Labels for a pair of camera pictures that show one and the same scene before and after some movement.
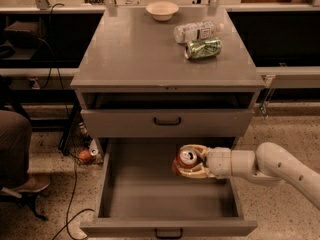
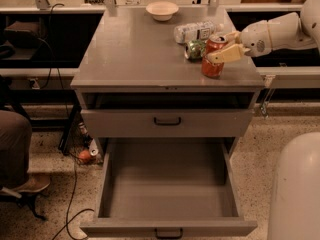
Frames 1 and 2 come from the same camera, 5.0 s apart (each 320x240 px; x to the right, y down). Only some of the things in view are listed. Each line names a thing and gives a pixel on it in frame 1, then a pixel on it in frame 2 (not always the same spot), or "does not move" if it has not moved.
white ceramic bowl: x=162 y=10 does not move
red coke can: x=186 y=158 → x=213 y=69
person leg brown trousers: x=15 y=148 does not move
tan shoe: x=35 y=183 does not move
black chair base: x=26 y=199 does not move
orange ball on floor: x=84 y=155 does not move
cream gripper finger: x=202 y=149 → x=234 y=37
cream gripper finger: x=200 y=172 → x=228 y=54
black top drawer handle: x=166 y=123 does not move
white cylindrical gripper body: x=219 y=162 → x=254 y=39
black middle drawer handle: x=168 y=236 does not move
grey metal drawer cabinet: x=134 y=80 does not move
